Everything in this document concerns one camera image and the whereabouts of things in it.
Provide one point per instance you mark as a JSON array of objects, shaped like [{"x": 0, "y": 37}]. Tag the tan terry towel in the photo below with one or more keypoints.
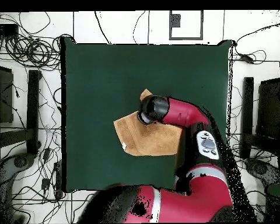
[{"x": 149, "y": 140}]

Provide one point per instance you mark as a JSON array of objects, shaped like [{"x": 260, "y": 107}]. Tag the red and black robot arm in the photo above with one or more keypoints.
[{"x": 200, "y": 198}]

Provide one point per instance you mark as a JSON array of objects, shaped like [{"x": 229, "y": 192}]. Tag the flat black box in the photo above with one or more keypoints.
[{"x": 4, "y": 29}]

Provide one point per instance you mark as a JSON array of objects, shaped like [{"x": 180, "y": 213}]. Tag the dark green table cloth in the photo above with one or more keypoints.
[{"x": 95, "y": 81}]

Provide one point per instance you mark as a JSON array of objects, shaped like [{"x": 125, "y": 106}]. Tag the black power strip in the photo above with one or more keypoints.
[{"x": 58, "y": 177}]

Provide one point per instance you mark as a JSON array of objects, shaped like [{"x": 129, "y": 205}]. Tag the long black bar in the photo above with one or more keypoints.
[{"x": 33, "y": 112}]

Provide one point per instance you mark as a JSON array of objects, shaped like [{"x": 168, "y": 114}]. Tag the small black power adapter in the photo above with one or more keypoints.
[{"x": 45, "y": 183}]

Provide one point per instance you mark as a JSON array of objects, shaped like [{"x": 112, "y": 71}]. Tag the black inline power adapter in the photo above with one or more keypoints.
[{"x": 246, "y": 58}]

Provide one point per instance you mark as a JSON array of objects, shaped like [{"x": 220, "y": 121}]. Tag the grey chair base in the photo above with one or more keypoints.
[
  {"x": 7, "y": 168},
  {"x": 260, "y": 169}
]

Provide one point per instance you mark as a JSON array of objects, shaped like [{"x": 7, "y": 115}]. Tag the large black case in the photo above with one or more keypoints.
[{"x": 269, "y": 107}]

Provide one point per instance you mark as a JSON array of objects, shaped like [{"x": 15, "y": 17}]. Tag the black monitor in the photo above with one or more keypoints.
[{"x": 2, "y": 93}]

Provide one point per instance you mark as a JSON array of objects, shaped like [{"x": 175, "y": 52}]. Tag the dark grey square frame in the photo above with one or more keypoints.
[{"x": 175, "y": 21}]

